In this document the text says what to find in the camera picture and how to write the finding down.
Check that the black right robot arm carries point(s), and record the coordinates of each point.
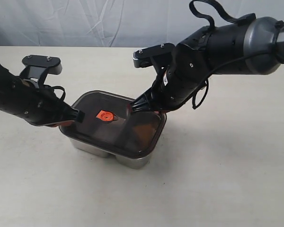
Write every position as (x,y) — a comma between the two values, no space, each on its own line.
(256,48)

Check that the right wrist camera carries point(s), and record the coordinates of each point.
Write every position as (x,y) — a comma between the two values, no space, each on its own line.
(157,56)

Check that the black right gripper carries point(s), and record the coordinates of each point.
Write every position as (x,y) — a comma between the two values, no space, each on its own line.
(173,86)

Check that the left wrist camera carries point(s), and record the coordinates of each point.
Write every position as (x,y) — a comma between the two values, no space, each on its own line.
(53,64)

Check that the stainless steel lunch box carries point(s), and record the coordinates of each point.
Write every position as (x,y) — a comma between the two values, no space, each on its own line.
(132,163)

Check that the yellow toy cheese wedge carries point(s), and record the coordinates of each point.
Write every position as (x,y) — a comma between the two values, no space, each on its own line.
(144,133)

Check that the dark transparent lunch box lid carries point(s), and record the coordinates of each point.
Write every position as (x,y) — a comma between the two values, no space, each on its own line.
(108,124)

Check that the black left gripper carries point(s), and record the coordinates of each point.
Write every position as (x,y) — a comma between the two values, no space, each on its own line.
(42,106)

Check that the white fabric backdrop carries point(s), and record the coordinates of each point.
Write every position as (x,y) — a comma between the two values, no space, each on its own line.
(95,23)

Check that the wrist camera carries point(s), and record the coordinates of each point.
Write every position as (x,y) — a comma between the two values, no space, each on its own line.
(53,64)
(157,56)

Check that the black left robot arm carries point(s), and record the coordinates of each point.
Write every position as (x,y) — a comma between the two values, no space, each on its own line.
(32,74)

